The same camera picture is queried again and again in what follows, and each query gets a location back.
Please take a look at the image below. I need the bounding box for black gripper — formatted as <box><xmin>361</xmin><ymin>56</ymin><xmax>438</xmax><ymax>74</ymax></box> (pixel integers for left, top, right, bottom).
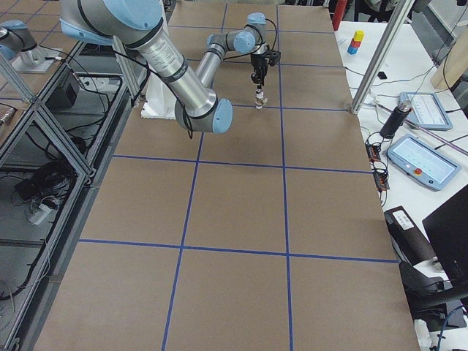
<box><xmin>250</xmin><ymin>53</ymin><xmax>268</xmax><ymax>89</ymax></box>

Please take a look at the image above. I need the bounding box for white PPR valve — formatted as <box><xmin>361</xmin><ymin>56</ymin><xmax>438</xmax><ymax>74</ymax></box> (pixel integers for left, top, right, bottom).
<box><xmin>254</xmin><ymin>90</ymin><xmax>268</xmax><ymax>110</ymax></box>

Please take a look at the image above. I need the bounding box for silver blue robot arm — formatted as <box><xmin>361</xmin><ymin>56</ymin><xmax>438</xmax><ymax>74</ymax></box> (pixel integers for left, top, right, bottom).
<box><xmin>60</xmin><ymin>1</ymin><xmax>266</xmax><ymax>134</ymax></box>

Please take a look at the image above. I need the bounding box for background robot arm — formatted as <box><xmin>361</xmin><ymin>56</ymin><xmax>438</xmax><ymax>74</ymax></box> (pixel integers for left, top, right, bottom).
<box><xmin>1</xmin><ymin>20</ymin><xmax>53</xmax><ymax>74</ymax></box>

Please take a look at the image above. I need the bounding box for blue toy block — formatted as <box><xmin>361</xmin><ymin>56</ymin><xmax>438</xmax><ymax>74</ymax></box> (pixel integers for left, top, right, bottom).
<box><xmin>347</xmin><ymin>45</ymin><xmax>358</xmax><ymax>55</ymax></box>

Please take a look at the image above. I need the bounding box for red toy block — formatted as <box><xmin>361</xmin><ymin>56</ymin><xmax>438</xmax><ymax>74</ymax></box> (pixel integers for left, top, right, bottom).
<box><xmin>350</xmin><ymin>38</ymin><xmax>362</xmax><ymax>48</ymax></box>

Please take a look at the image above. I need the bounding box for yellow toy block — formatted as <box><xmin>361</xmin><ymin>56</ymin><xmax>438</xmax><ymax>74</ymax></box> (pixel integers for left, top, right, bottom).
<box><xmin>353</xmin><ymin>30</ymin><xmax>365</xmax><ymax>42</ymax></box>

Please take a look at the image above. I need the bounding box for red cylinder tube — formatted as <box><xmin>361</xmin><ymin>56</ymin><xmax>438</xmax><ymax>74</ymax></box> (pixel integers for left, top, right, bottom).
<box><xmin>332</xmin><ymin>0</ymin><xmax>347</xmax><ymax>31</ymax></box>

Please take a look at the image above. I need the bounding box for small black box device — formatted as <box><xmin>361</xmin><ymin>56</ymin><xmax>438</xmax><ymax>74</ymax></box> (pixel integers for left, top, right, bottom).
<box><xmin>377</xmin><ymin>71</ymin><xmax>388</xmax><ymax>80</ymax></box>

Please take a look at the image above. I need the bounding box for black water bottle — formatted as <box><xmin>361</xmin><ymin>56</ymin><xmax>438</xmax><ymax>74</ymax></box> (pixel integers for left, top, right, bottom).
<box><xmin>379</xmin><ymin>100</ymin><xmax>412</xmax><ymax>139</ymax></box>

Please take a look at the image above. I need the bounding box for orange circuit board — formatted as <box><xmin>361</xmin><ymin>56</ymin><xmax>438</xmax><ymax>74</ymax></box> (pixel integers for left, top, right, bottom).
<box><xmin>366</xmin><ymin>143</ymin><xmax>390</xmax><ymax>192</ymax></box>

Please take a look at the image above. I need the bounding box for brown paper table mat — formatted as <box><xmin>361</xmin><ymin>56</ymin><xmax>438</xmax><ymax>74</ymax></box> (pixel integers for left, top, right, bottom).
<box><xmin>35</xmin><ymin>2</ymin><xmax>418</xmax><ymax>350</ymax></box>

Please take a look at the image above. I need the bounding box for blue teach pendant far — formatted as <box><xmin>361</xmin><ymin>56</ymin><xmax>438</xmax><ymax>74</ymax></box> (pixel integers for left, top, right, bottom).
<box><xmin>399</xmin><ymin>92</ymin><xmax>453</xmax><ymax>131</ymax></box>

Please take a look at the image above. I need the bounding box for blue teach pendant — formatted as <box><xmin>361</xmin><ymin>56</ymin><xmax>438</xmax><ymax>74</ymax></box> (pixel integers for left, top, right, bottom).
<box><xmin>399</xmin><ymin>92</ymin><xmax>453</xmax><ymax>131</ymax></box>
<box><xmin>387</xmin><ymin>134</ymin><xmax>461</xmax><ymax>191</ymax></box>

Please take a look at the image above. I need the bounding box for blue teach pendant near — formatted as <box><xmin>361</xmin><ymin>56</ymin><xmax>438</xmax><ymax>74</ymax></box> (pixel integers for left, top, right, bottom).
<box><xmin>387</xmin><ymin>134</ymin><xmax>461</xmax><ymax>191</ymax></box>

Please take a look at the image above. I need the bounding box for black monitor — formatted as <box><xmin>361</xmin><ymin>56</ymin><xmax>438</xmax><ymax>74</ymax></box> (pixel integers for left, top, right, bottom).
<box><xmin>423</xmin><ymin>186</ymin><xmax>467</xmax><ymax>285</ymax></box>

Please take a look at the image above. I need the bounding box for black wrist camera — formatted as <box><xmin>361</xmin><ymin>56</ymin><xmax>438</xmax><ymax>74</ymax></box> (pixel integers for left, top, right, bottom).
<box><xmin>265</xmin><ymin>50</ymin><xmax>281</xmax><ymax>67</ymax></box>

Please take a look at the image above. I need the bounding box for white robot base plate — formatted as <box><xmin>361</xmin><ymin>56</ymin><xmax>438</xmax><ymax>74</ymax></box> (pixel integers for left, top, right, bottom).
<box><xmin>141</xmin><ymin>75</ymin><xmax>176</xmax><ymax>120</ymax></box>

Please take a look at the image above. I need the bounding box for aluminium frame post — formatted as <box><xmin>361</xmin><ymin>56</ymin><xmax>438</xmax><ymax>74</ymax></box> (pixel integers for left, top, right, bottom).
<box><xmin>349</xmin><ymin>0</ymin><xmax>415</xmax><ymax>115</ymax></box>

